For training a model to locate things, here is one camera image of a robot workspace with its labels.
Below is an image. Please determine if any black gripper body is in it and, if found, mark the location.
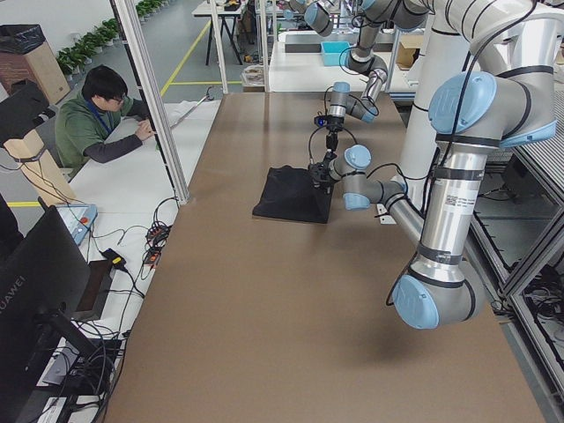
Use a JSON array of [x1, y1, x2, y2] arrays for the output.
[[314, 115, 345, 152], [308, 161, 333, 189]]

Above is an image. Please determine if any black t-shirt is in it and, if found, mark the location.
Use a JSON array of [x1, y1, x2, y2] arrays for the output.
[[252, 165, 332, 224]]

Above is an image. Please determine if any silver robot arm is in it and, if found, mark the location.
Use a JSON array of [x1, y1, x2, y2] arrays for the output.
[[314, 1, 428, 152], [308, 1, 563, 330]]

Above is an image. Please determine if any blue plastic bin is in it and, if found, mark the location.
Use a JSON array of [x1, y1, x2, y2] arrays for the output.
[[321, 41, 351, 67]]

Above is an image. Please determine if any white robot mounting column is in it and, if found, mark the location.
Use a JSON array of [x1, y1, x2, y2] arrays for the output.
[[399, 1, 469, 197]]

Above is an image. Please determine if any grey USB hub left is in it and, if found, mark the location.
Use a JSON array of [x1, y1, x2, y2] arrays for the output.
[[145, 224, 170, 243]]

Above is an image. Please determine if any grey usb hub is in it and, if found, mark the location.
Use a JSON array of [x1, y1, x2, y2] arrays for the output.
[[143, 249, 161, 269], [145, 224, 170, 243]]

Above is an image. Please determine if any grey USB hub right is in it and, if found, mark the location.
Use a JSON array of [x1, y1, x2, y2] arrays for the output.
[[143, 249, 161, 269]]

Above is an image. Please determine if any person in green hoodie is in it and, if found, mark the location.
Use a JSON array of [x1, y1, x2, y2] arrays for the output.
[[55, 65, 154, 172]]

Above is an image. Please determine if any robot teach pendant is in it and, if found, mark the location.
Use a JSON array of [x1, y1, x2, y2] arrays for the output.
[[56, 204, 98, 245]]

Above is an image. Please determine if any black Huawei monitor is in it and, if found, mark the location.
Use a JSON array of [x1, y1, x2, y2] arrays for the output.
[[0, 204, 93, 384]]

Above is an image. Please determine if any cardboard box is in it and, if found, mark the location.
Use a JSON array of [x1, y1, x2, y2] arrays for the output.
[[1, 24, 70, 104]]

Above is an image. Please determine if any aluminium frame post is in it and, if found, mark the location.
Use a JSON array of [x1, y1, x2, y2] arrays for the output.
[[111, 0, 190, 205]]

